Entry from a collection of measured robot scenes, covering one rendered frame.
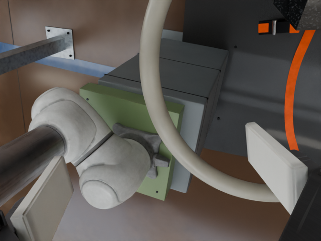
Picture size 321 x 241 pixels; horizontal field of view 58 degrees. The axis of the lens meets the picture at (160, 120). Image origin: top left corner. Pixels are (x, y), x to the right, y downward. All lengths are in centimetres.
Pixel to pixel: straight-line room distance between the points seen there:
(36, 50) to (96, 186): 122
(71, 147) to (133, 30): 118
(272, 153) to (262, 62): 156
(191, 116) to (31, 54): 113
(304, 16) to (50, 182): 95
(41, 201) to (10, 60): 158
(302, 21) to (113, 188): 77
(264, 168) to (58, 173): 13
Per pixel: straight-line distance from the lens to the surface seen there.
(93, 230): 299
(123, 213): 264
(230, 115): 184
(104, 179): 81
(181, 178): 115
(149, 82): 43
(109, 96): 100
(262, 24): 167
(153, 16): 43
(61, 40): 207
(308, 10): 103
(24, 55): 181
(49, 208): 18
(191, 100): 99
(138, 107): 96
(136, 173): 87
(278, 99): 180
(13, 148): 68
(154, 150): 98
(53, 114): 80
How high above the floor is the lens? 168
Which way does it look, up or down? 58 degrees down
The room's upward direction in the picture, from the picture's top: 145 degrees counter-clockwise
